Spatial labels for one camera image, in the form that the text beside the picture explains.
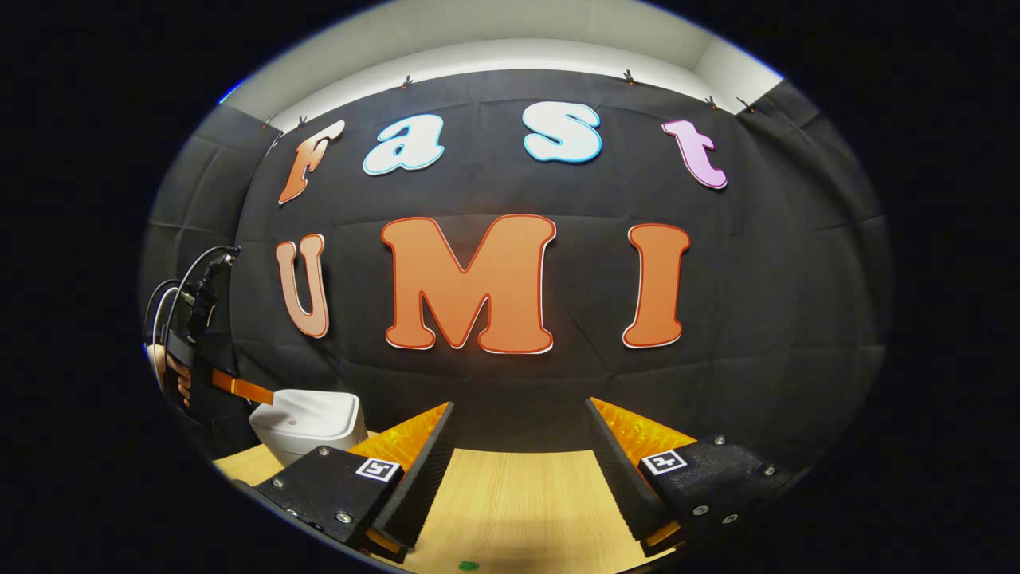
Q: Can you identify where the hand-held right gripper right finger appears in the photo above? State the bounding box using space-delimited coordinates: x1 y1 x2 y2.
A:
586 397 798 557

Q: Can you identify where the white desktop garbage bin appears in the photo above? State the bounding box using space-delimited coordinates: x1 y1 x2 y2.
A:
249 389 369 467

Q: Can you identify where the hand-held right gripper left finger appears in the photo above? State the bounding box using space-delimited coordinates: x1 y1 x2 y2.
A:
253 401 461 564

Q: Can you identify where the wooden desktop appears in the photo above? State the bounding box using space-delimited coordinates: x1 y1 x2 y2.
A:
214 430 694 574

